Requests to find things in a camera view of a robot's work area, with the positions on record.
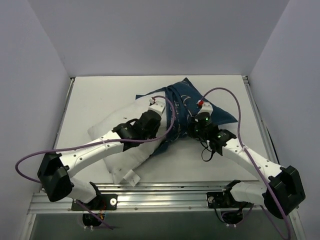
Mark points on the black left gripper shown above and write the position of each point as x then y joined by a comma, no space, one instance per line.
152,119

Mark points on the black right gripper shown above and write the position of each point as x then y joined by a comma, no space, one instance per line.
196,127

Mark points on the blue pillowcase with gold script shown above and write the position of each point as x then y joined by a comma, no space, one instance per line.
185,96

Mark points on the white pillow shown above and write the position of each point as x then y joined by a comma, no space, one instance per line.
121,165

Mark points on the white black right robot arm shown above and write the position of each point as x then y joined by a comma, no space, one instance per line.
279,190

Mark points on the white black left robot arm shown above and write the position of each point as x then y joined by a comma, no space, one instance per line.
58,169

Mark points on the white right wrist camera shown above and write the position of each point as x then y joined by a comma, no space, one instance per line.
204,107

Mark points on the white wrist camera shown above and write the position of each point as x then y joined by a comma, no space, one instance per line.
204,107
157,106

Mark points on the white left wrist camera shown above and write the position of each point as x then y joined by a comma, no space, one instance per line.
157,106

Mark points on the aluminium front rail frame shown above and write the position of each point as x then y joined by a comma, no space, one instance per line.
159,211

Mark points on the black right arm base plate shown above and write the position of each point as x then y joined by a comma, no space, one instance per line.
216,199

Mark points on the aluminium right side rail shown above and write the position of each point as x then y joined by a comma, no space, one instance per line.
265,135

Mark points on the aluminium rail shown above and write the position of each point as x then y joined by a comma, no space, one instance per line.
265,135
67,99

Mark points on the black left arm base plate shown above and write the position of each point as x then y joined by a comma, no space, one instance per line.
102,202

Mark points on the aluminium left side rail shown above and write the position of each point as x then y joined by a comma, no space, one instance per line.
67,99

